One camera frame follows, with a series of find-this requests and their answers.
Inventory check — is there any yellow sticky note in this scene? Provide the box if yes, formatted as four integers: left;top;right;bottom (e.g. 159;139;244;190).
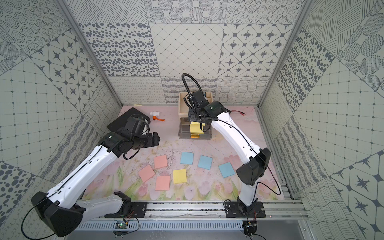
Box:
190;122;206;135
173;169;187;184

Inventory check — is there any beige drawer organizer cabinet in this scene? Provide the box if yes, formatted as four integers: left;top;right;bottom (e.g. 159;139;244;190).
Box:
178;91;215;141

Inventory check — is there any grey drawer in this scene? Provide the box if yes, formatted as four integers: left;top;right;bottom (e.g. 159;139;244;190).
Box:
178;118;212;141

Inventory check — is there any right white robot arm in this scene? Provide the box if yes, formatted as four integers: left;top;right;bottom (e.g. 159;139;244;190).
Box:
189;101;271;207

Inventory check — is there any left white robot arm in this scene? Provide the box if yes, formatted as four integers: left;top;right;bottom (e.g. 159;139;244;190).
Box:
31;132;161;237

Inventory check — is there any pink sticky note left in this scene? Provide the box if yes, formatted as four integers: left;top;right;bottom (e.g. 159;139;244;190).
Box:
139;165;156;183

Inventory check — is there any pink sticky note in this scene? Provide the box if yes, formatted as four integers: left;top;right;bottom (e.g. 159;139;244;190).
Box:
155;176;171;191
139;165;156;183
154;155;168;169

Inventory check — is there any blue sticky note left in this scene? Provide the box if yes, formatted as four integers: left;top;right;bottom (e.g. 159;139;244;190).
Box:
180;152;194;165

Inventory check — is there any blue sticky note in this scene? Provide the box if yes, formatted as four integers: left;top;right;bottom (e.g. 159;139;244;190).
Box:
219;162;236;178
198;155;213;170
180;152;194;165

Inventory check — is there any pink sticky note upper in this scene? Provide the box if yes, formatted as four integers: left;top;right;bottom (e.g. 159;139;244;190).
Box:
154;155;168;169

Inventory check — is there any blue sticky note middle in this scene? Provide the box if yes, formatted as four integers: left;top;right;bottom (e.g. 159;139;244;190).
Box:
198;155;213;170

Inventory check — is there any pink sticky note lower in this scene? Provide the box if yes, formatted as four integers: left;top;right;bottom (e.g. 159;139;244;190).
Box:
155;176;171;191

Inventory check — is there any blue sticky note right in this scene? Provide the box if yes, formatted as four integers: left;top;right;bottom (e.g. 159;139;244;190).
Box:
219;162;236;178

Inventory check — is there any black flat case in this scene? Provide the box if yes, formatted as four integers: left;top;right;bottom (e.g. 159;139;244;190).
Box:
108;108;151;132

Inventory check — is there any small green circuit board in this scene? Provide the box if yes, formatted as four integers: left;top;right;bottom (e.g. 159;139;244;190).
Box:
115;222;128;231

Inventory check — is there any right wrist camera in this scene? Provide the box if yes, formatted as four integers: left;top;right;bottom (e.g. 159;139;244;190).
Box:
190;91;209;108

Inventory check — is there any black battery holder with wires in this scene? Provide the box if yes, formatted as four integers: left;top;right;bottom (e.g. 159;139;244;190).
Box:
224;109;246;116

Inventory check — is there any white valve orange handle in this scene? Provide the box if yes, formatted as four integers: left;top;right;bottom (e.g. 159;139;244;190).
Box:
150;111;165;122

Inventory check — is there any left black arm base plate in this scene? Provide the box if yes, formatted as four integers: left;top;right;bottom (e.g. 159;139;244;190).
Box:
104;202;148;219

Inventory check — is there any white slotted cable duct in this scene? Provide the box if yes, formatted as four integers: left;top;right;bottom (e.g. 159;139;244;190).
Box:
76;219;243;232

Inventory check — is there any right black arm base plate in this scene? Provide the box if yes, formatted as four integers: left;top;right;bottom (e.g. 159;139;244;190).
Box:
223;201;266;219

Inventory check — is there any aluminium mounting rail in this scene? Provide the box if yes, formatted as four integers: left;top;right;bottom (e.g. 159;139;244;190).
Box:
74;200;310;221

